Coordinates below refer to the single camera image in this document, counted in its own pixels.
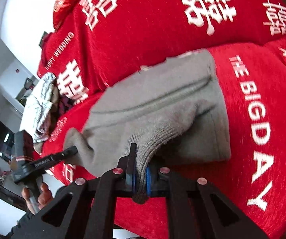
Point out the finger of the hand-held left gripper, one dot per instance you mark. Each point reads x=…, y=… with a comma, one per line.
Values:
x=58, y=157

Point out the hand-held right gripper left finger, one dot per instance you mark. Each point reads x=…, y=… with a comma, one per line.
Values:
x=133, y=179

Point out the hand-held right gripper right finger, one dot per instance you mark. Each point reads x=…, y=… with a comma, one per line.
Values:
x=148, y=181

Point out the grey knit sweater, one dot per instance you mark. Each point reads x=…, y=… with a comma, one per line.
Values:
x=157, y=109

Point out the person's left forearm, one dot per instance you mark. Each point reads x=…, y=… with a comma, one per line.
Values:
x=18, y=226

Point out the person's left hand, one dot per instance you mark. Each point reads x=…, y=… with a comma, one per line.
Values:
x=47, y=195

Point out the dark countertop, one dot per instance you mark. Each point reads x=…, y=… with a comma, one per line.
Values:
x=1, y=189

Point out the black screen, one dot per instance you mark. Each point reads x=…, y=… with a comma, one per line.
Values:
x=1, y=142

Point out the dark patterned cloth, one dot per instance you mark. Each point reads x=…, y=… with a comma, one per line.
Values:
x=64, y=105

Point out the pale patterned cloth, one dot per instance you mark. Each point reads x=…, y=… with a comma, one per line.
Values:
x=39, y=104

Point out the white cabinet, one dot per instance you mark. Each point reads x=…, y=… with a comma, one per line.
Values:
x=13, y=87

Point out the red pillow with gold print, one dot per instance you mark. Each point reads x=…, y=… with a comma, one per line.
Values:
x=67, y=2

